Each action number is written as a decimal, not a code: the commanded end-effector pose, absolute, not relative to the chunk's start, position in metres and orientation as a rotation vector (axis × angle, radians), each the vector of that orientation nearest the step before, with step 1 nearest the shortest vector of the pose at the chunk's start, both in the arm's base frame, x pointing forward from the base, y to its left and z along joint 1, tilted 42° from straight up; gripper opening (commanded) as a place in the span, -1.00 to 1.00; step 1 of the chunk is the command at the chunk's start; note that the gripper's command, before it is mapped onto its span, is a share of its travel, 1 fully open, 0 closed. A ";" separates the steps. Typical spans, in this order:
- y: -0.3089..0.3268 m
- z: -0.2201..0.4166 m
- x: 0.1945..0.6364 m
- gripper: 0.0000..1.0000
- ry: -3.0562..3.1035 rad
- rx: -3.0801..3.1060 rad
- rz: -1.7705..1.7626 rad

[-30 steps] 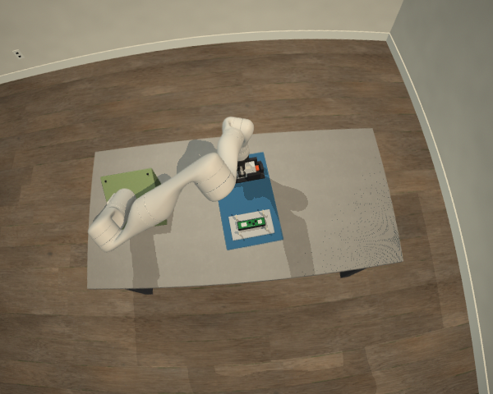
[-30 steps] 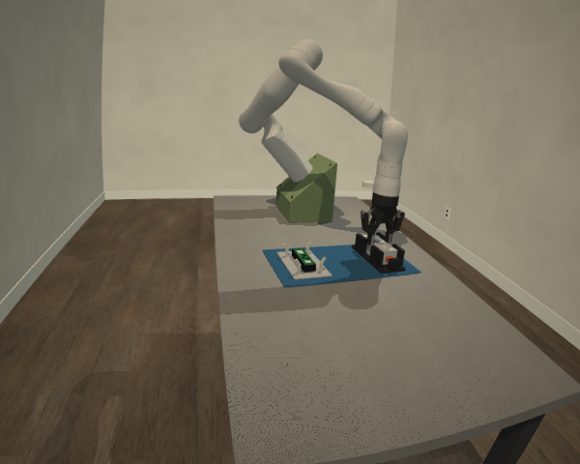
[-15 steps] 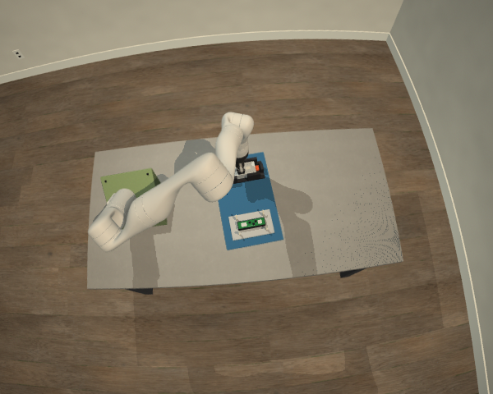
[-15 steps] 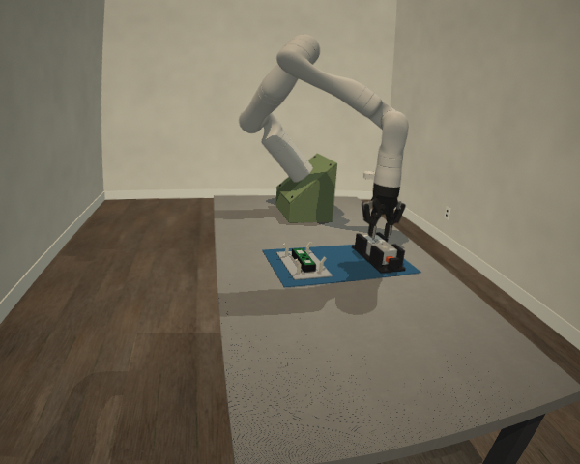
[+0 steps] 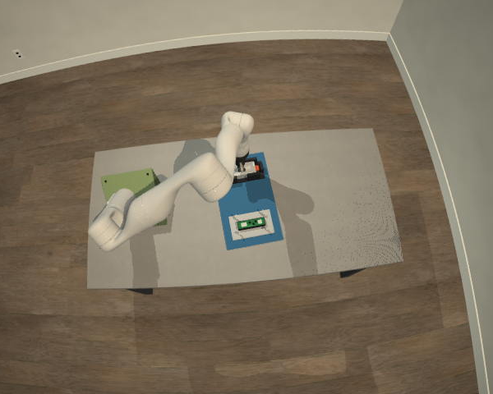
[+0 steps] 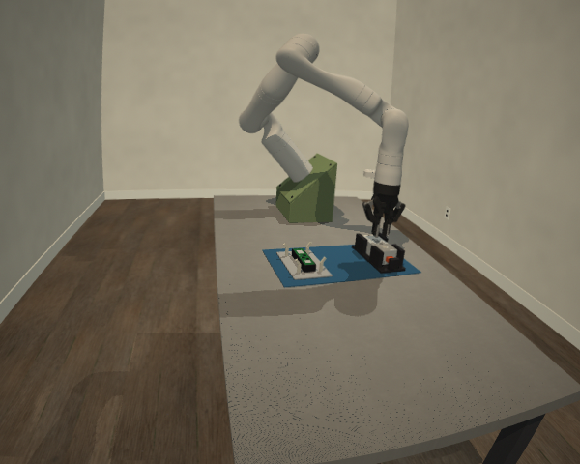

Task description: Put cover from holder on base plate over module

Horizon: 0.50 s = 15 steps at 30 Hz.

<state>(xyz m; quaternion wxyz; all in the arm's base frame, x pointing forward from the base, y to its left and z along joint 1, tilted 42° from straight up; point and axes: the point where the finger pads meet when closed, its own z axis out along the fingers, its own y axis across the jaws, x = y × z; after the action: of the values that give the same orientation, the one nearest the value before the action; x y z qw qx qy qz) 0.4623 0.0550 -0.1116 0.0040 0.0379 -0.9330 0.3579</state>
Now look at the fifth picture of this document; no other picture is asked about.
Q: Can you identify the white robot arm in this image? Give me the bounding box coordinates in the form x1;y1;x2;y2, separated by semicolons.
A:
88;112;254;252

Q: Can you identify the blue flat mat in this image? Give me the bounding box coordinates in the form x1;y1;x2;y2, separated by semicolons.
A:
219;152;283;247

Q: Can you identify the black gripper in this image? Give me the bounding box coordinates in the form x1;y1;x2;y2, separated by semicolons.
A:
236;151;249;172

